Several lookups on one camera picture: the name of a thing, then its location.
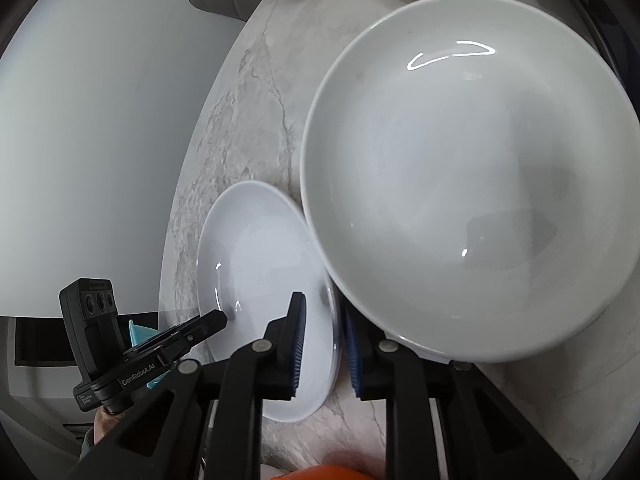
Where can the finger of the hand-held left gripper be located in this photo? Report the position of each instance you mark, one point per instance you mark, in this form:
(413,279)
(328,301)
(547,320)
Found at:
(200,326)

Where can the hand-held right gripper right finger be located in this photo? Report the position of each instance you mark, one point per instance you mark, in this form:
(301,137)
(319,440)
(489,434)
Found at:
(351,355)

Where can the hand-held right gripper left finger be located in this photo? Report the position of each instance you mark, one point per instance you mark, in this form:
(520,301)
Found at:
(298,340)

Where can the small white plate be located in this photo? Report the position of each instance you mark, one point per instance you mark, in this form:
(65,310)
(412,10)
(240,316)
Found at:
(255,260)

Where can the orange bowl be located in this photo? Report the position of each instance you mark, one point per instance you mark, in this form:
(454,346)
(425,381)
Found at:
(330,467)

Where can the large white bowl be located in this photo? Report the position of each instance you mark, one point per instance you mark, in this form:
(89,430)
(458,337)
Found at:
(465,175)

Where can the person's left forearm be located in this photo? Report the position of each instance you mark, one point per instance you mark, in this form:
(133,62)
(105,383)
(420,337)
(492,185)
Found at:
(87,445)

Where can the person's left hand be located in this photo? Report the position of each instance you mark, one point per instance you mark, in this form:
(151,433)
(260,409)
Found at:
(107,425)

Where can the blue plastic colander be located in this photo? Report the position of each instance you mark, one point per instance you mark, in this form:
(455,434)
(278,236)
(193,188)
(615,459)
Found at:
(141,332)

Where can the dark furniture panel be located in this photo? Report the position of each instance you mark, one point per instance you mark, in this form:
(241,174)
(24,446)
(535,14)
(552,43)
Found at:
(42,342)

